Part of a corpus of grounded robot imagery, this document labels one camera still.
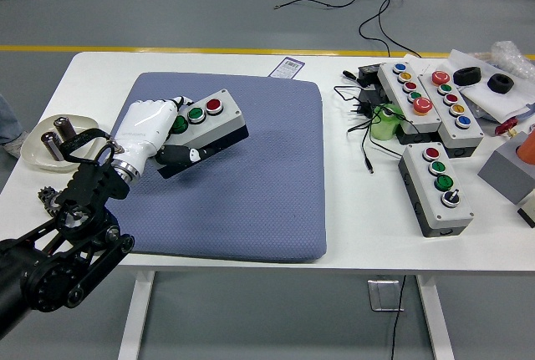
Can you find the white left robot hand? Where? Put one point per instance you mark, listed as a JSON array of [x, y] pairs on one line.
[[142, 126]]

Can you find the grey four-button control box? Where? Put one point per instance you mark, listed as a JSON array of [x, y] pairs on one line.
[[221, 126], [422, 184]]

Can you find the white shallow dish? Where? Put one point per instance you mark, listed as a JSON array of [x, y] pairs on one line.
[[85, 124]]

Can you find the dark cylindrical battery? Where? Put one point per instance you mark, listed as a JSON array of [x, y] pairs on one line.
[[64, 128], [51, 145]]

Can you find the yellow floor tape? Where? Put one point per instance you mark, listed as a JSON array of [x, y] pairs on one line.
[[167, 49]]

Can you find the small black gear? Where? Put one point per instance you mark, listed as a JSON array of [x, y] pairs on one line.
[[47, 196]]

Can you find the blue-grey padded mat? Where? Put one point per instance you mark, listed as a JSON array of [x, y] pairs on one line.
[[251, 193]]

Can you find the person's leg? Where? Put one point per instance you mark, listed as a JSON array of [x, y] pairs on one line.
[[8, 126]]

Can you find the purple barcode label tag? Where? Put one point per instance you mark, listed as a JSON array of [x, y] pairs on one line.
[[288, 67]]

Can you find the white table leg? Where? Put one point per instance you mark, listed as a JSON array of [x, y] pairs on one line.
[[436, 318], [136, 314]]

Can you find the black connector stub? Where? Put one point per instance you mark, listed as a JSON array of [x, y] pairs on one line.
[[349, 74]]

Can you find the black plug charger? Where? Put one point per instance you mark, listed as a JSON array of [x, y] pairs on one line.
[[374, 99]]

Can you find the black power adapter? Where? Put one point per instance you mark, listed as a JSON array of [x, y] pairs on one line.
[[370, 72]]

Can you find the green tape roll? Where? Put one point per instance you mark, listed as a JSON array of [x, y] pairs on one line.
[[382, 130]]

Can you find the white paper sheets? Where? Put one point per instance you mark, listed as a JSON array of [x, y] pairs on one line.
[[493, 103]]

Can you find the small red part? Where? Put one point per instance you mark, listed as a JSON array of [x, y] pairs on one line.
[[503, 128]]

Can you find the grey block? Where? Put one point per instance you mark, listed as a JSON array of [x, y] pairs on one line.
[[501, 172]]

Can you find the clear plastic bubble bag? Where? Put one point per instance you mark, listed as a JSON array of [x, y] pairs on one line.
[[510, 57]]

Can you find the orange cylinder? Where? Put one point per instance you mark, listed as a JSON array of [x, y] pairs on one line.
[[528, 149]]

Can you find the small white box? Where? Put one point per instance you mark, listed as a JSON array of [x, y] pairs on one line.
[[528, 211]]

